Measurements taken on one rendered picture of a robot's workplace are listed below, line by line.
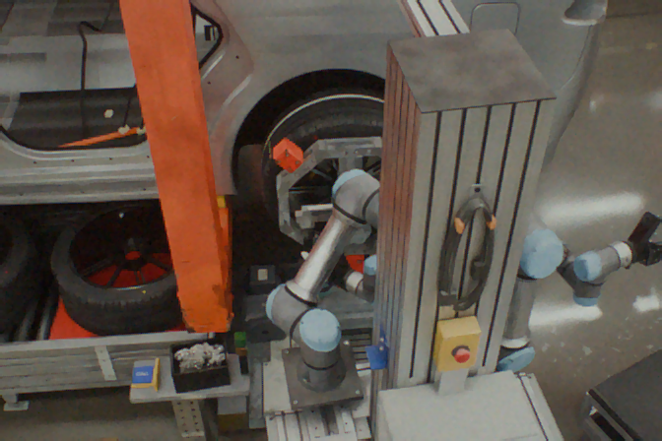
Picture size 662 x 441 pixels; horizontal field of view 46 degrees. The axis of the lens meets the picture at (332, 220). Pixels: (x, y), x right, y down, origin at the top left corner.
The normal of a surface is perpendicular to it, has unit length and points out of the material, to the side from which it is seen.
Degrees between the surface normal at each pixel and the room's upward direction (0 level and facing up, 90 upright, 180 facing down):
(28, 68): 50
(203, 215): 90
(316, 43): 90
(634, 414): 0
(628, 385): 0
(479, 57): 0
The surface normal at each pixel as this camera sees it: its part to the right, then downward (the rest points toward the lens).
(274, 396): 0.00, -0.73
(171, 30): 0.08, 0.68
